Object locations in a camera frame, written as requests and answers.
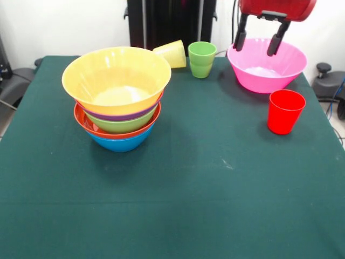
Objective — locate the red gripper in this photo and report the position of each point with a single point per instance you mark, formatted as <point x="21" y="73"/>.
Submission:
<point x="277" y="5"/>

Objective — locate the yellow plastic cup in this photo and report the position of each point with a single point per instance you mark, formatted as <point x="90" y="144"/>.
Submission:
<point x="173" y="55"/>

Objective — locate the orange plastic bowl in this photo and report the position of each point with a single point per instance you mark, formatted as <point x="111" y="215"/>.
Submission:
<point x="116" y="75"/>

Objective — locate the purple plastic bowl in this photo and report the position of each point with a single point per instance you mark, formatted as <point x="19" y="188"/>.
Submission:
<point x="118" y="117"/>

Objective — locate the green plastic bowl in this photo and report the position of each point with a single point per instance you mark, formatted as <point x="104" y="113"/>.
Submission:
<point x="121" y="126"/>

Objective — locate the large blue plastic bowl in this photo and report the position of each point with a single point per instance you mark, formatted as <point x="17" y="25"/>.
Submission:
<point x="121" y="144"/>

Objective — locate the red-orange plastic bowl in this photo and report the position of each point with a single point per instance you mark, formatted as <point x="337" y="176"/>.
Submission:
<point x="83" y="124"/>

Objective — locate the pink plastic bowl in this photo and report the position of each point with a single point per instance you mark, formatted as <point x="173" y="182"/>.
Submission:
<point x="266" y="73"/>

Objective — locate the green plastic cup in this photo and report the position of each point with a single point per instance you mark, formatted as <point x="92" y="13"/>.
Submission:
<point x="201" y="62"/>

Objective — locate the red plastic cup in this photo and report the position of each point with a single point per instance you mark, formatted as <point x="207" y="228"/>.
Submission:
<point x="285" y="113"/>

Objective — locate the black chair base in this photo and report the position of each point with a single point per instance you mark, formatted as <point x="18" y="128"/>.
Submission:
<point x="328" y="83"/>

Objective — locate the dark green tablecloth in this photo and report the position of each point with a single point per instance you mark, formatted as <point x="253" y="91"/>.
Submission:
<point x="107" y="215"/>

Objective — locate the grey chair base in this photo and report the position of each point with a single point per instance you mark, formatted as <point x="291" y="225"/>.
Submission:
<point x="13" y="86"/>

